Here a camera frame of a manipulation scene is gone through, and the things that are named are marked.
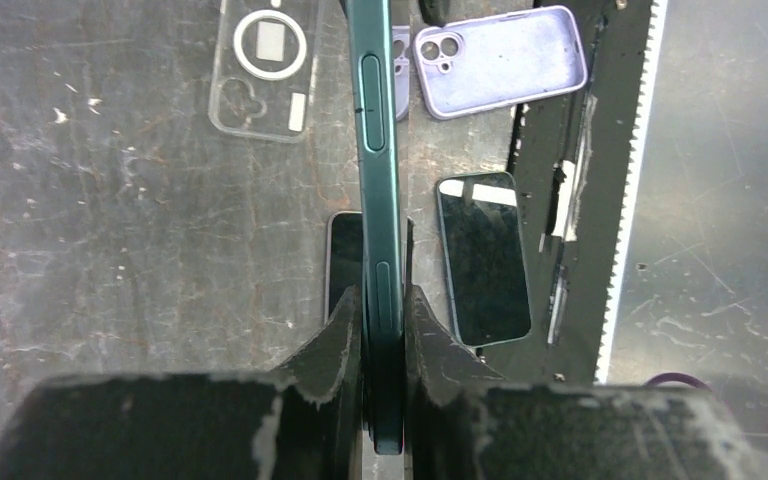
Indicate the black smartphone front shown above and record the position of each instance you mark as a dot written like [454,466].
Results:
[488,287]

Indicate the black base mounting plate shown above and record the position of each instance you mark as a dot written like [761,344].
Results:
[569,156]

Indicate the lilac phone case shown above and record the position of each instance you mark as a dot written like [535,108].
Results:
[497,61]

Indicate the black smartphone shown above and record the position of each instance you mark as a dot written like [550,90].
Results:
[343,259]
[488,287]
[371,62]

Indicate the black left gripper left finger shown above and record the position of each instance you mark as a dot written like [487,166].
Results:
[299,420]

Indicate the clear magsafe phone case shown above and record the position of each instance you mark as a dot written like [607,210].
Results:
[264,68]

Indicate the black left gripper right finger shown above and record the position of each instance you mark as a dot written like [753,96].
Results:
[464,420]

